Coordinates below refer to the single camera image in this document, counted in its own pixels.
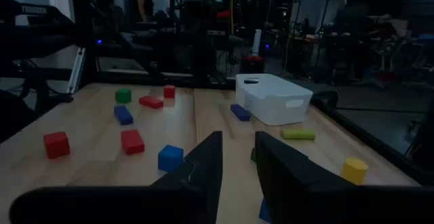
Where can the red round object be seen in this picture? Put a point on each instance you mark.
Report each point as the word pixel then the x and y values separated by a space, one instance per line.
pixel 254 62

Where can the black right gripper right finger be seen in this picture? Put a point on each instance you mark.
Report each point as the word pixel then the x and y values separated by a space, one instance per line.
pixel 305 197

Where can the lime green long block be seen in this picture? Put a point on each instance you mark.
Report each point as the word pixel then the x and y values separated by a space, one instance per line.
pixel 297 134

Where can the red rectangular block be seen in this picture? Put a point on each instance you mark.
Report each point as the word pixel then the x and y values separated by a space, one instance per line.
pixel 132 142
pixel 151 102

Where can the blue long block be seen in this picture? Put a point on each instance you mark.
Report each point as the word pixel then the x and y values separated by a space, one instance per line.
pixel 123 115

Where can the blue cube block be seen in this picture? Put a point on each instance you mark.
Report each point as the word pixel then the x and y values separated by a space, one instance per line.
pixel 169 159
pixel 265 212

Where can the red cube block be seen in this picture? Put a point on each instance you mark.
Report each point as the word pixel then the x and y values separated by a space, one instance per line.
pixel 56 146
pixel 169 92

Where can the person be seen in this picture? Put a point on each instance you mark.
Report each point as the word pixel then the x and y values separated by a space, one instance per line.
pixel 146 3

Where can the white cylindrical post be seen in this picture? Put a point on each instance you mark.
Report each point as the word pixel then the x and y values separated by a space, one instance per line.
pixel 257 42

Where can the dark green long block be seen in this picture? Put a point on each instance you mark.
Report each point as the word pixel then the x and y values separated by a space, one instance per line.
pixel 253 155

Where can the dark blue rectangular block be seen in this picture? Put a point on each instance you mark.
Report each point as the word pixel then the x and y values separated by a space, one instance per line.
pixel 240 112

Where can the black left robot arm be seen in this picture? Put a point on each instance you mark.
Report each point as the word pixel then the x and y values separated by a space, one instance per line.
pixel 200 30

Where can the white plastic bin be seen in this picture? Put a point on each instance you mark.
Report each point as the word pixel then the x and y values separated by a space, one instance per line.
pixel 271 105

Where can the yellow cylinder block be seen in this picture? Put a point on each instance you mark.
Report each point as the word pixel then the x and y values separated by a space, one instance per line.
pixel 354 171

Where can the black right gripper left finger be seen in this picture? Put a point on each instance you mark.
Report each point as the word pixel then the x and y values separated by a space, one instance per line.
pixel 190 200

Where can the silver aluminium bar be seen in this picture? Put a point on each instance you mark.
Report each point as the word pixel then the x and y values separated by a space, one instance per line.
pixel 77 69

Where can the green cube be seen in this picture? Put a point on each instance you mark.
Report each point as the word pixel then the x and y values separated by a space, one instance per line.
pixel 123 96

